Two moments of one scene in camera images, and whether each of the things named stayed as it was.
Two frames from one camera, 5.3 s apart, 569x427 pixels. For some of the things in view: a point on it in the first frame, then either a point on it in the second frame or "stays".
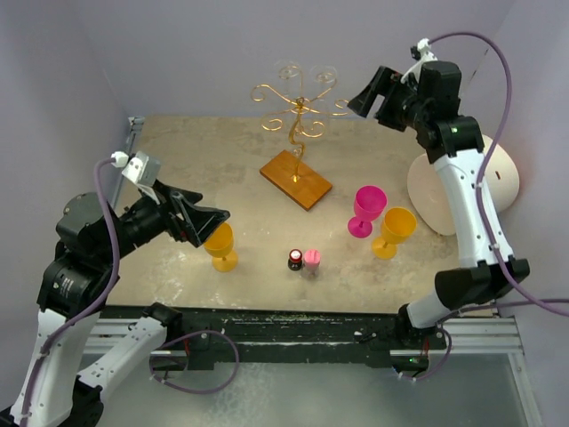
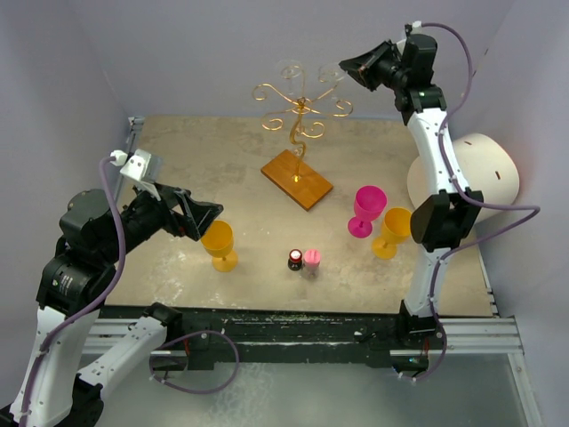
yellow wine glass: [398, 225] stays
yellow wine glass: [219, 245] stays
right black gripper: [387, 83] to [359, 68]
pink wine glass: [369, 204] stays
